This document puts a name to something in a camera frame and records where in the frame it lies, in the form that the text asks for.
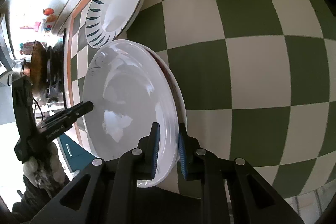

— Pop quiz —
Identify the green white checkered tablecloth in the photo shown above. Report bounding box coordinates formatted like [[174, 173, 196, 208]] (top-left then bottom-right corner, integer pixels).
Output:
[[63, 0, 336, 199]]

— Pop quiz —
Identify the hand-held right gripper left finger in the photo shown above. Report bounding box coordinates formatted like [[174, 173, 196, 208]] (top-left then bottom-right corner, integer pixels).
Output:
[[30, 122, 160, 224]]

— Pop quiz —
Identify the pink wall sticker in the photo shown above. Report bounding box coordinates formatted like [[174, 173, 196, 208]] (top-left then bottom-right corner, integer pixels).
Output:
[[20, 21, 40, 30]]

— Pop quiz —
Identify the grey range hood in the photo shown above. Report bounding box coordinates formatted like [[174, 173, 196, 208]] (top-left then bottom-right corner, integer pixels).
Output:
[[0, 13, 16, 77]]

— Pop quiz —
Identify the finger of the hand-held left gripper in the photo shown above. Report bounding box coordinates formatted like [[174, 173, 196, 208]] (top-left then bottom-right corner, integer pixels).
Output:
[[39, 112, 78, 130], [61, 101, 94, 119]]

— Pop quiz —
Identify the black gas stove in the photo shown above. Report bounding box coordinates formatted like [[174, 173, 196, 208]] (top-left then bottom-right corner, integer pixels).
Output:
[[46, 30, 67, 106]]

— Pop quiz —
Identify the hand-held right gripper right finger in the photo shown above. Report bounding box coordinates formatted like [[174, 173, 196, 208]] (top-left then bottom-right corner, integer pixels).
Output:
[[178, 123, 306, 224]]

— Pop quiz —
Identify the person's left hand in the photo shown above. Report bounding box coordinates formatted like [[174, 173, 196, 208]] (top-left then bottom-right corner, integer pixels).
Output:
[[23, 140, 67, 193]]

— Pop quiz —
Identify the blue leaf pattern plate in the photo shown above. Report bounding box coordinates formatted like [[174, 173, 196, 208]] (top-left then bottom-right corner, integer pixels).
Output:
[[85, 0, 147, 49]]

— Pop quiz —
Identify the colourful wall sticker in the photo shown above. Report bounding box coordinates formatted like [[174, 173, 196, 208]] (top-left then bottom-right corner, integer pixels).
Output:
[[19, 42, 34, 54]]

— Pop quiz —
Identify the white plate dark red rim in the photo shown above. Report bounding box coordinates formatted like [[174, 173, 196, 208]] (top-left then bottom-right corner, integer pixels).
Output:
[[143, 45, 187, 135]]

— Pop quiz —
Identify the black cable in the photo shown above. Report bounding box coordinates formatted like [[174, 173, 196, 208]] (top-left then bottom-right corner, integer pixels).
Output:
[[31, 97, 46, 121]]

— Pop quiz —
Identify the large white plate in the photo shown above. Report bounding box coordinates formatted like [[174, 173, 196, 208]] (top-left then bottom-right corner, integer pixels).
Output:
[[82, 39, 179, 188]]

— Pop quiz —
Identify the brown wok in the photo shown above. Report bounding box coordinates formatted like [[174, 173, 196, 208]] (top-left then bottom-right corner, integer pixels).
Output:
[[26, 40, 51, 94]]

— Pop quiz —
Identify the steel pot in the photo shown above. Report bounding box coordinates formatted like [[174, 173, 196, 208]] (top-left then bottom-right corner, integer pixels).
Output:
[[12, 59, 33, 83]]

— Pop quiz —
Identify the teal cabinet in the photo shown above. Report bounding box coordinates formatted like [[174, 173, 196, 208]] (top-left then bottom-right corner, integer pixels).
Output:
[[57, 133, 93, 174]]

